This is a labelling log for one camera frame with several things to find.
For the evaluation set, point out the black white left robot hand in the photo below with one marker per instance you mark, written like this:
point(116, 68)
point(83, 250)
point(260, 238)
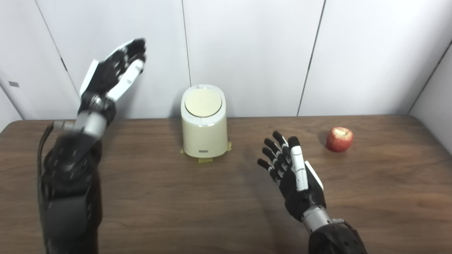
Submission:
point(104, 77)

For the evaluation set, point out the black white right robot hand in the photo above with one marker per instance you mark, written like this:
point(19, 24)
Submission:
point(300, 190)

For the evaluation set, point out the red apple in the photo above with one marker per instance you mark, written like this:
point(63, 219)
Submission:
point(339, 139)

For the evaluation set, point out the beige round bin lid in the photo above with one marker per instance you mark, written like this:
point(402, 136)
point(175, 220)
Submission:
point(203, 102)

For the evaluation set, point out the cream-colored round bin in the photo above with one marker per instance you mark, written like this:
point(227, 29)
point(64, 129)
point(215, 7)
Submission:
point(204, 137)

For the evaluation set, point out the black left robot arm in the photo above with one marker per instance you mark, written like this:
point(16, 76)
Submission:
point(70, 190)

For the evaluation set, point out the black wall panel hinge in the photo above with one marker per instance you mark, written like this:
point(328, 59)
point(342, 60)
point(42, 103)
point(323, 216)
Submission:
point(63, 64)

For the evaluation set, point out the small grey wall sticker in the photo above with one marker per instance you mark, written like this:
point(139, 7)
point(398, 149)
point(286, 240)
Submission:
point(13, 84)

